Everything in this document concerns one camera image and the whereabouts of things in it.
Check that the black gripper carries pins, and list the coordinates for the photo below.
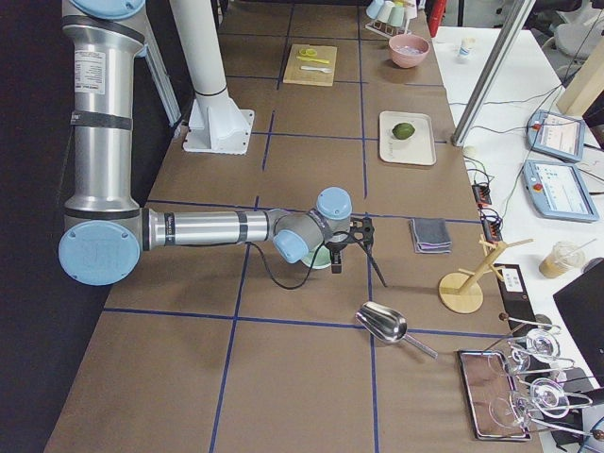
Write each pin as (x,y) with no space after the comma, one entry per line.
(335,249)

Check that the upper teach pendant tablet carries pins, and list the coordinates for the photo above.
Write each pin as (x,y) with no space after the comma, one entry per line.
(556,135)

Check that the white paper cup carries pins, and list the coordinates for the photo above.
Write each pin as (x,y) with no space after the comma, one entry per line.
(466,47)

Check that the pink bowl with ice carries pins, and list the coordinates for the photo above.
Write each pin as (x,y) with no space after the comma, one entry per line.
(408,50)

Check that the aluminium frame post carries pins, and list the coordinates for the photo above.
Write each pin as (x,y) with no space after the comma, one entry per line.
(501,49)

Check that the chrome tray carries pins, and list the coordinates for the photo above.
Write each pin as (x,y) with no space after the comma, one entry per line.
(485,383)

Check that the grey folded cloth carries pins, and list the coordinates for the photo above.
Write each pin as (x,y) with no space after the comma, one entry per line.
(430,236)

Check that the wooden mug tree stand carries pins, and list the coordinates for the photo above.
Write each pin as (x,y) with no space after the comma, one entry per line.
(459,291)

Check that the teach pendant tablet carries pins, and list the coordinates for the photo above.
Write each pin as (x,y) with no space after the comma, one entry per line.
(556,135)
(558,192)

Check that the green lime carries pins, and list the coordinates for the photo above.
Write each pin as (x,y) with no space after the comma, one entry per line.
(403,131)

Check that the bamboo cutting board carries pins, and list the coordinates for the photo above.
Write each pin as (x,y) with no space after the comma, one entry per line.
(293,74)

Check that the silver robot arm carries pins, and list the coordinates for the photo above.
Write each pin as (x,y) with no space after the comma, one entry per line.
(105,228)

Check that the white plastic spoon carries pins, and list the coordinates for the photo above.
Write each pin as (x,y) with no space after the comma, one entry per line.
(323,70)

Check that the wire glass holder rack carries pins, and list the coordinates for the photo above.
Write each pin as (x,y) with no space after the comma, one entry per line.
(529,359)

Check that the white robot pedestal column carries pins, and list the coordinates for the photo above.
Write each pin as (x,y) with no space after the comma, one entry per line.
(216,124)

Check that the light green bowl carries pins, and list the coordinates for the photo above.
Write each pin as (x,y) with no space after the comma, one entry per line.
(317,259)

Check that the metal scoop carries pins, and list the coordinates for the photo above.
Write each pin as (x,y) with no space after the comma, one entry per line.
(389,326)

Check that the cream rabbit tray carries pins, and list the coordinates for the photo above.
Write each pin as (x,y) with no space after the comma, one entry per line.
(417,150)

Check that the iced coffee cup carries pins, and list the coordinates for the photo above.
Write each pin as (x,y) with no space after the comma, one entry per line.
(563,257)

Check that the yellow plastic knife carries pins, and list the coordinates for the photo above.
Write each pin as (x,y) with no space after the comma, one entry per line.
(310,59)

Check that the lower teach pendant tablet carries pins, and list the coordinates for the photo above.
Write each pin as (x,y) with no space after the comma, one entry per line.
(558,192)

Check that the cup rack with cups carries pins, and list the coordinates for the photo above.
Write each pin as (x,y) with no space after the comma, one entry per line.
(391,18)

